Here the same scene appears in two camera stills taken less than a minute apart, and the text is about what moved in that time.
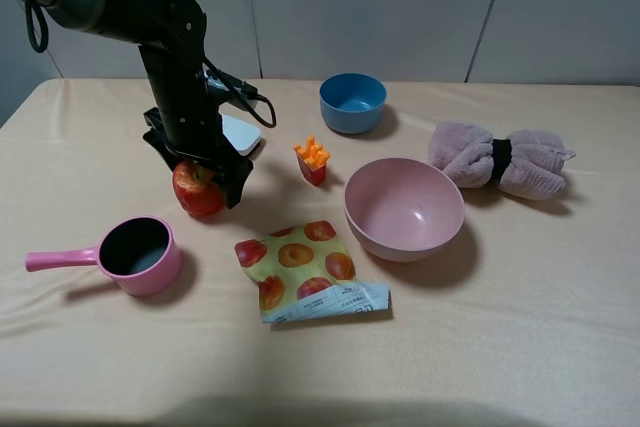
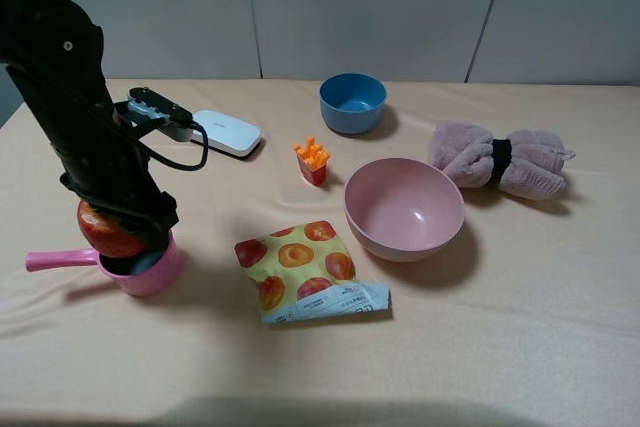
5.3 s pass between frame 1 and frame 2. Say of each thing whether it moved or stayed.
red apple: moved
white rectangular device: stayed
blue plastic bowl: stayed
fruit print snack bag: stayed
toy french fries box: stayed
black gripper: moved
